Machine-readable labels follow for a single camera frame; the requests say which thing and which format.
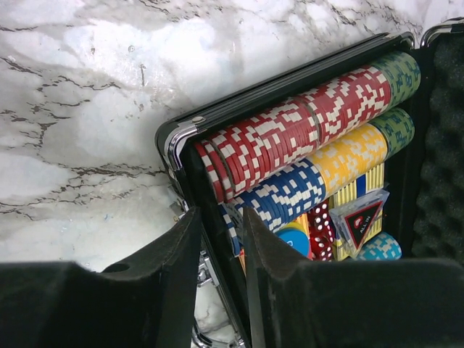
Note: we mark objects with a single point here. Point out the blue playing card deck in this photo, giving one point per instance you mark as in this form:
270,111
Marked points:
366,183

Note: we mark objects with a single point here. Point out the red triangular dealer button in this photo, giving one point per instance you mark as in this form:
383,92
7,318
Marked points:
354,220

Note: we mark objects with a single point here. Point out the blue small blind button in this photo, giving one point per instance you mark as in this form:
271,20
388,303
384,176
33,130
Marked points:
296,239

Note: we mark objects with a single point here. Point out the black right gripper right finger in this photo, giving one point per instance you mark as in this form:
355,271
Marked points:
297,302

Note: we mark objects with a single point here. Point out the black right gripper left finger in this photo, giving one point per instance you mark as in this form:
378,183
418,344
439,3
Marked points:
144,300

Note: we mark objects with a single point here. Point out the yellow big blind button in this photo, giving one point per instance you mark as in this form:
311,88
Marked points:
293,226

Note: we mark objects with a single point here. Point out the black poker chip case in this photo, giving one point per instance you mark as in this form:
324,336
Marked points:
283,147

